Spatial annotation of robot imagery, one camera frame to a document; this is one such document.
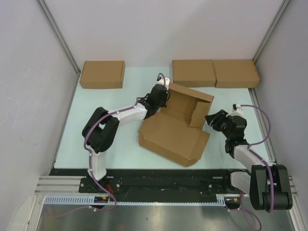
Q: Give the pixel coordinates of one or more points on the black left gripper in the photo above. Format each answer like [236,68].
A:
[163,104]

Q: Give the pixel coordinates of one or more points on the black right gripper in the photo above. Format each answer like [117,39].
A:
[215,119]

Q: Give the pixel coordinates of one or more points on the cardboard box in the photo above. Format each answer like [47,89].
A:
[194,73]
[102,75]
[176,131]
[233,74]

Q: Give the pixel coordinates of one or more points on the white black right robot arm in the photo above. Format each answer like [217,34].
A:
[266,184]

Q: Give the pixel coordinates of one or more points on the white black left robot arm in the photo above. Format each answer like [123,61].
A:
[100,130]

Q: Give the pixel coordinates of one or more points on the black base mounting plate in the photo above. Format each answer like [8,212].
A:
[166,195]

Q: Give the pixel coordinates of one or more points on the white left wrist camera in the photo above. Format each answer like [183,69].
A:
[161,79]

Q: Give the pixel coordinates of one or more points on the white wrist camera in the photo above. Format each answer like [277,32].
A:
[161,79]
[237,110]

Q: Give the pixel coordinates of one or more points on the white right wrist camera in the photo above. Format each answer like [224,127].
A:
[237,110]

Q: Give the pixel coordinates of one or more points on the white slotted cable duct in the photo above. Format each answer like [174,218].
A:
[203,200]

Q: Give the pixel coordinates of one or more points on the aluminium corner post right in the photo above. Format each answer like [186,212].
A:
[277,18]

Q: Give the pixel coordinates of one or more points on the aluminium corner post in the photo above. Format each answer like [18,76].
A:
[277,18]
[58,34]

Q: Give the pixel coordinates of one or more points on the aluminium corner post left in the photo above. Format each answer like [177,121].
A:
[58,34]

